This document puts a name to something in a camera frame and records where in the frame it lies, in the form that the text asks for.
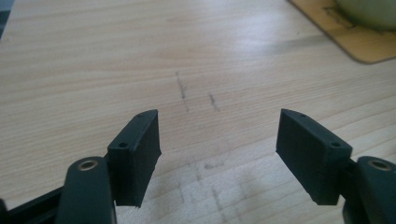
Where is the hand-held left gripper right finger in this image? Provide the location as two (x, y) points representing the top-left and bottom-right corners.
(276, 108), (353, 206)

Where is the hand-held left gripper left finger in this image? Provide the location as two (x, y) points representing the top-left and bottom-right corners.
(106, 108), (163, 208)

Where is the wooden coaster with cutout pattern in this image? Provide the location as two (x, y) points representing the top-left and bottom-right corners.
(288, 0), (396, 65)

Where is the green ceramic bowl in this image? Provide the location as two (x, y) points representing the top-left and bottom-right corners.
(334, 0), (396, 32)

